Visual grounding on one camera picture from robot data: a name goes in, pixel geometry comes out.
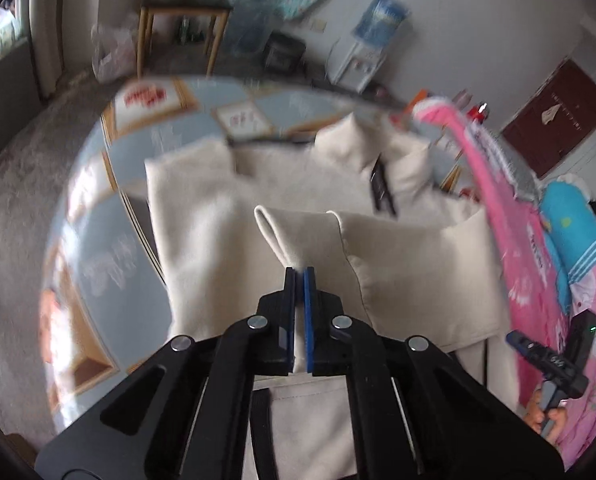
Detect green bottles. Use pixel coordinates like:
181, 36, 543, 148
178, 17, 201, 43

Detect grey lace cloth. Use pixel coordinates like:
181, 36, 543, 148
468, 125, 541, 201

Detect black trash bin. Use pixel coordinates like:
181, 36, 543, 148
263, 32, 307, 72

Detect clear empty water jug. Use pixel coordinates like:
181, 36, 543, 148
223, 2, 274, 56

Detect fruit print tablecloth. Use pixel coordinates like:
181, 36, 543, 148
38, 76, 484, 426

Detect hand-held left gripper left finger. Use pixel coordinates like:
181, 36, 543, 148
35, 266, 299, 480

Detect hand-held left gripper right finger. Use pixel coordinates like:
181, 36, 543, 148
303, 267, 564, 480

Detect dark red door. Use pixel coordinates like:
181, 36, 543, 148
500, 57, 596, 178

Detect wooden chair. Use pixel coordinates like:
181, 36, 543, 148
137, 0, 234, 81

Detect blue water bottle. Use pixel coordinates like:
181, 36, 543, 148
353, 0, 411, 51

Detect grey curtain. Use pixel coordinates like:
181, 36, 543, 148
28, 0, 104, 101

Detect person's right hand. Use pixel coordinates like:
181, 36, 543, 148
528, 392, 574, 443

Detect cream jacket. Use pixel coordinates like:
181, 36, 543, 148
144, 112, 521, 480

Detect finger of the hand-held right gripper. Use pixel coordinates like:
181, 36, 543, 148
507, 331, 579, 383

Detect white plastic bag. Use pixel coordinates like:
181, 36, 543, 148
92, 22, 139, 83

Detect pink blanket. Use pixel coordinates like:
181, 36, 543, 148
410, 97, 596, 471

